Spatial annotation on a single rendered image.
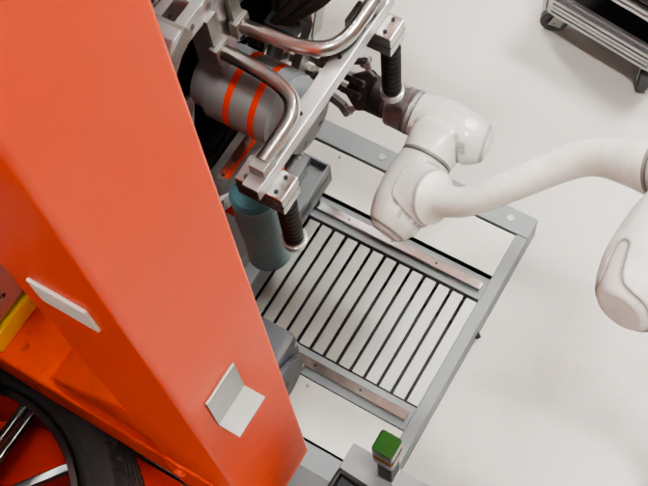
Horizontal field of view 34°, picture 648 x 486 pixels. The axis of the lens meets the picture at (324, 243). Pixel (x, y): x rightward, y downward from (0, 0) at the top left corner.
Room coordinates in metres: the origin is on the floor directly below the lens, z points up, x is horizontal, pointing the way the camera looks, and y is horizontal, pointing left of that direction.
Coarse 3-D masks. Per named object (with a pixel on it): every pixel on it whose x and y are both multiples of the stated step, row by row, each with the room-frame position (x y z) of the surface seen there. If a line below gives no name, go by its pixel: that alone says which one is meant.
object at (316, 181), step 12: (300, 156) 1.29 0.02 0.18; (312, 156) 1.29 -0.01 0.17; (312, 168) 1.27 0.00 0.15; (324, 168) 1.27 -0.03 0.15; (312, 180) 1.24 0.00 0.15; (324, 180) 1.24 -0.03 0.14; (312, 192) 1.20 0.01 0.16; (300, 204) 1.18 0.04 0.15; (312, 204) 1.19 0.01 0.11; (252, 264) 1.05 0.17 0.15; (252, 276) 1.02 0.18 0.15; (264, 276) 1.02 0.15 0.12; (252, 288) 0.99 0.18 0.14
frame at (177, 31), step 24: (168, 0) 1.05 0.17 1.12; (192, 0) 1.04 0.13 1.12; (216, 0) 1.05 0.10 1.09; (168, 24) 1.00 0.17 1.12; (192, 24) 1.01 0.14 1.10; (312, 24) 1.23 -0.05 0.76; (168, 48) 0.97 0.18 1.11; (240, 144) 1.09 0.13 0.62; (216, 168) 1.04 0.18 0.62; (240, 168) 1.03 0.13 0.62
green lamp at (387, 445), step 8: (384, 432) 0.46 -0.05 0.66; (376, 440) 0.45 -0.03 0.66; (384, 440) 0.45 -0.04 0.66; (392, 440) 0.45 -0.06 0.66; (400, 440) 0.44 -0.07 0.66; (376, 448) 0.44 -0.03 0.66; (384, 448) 0.43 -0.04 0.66; (392, 448) 0.43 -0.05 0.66; (400, 448) 0.44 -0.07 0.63; (384, 456) 0.42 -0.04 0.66; (392, 456) 0.42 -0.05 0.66
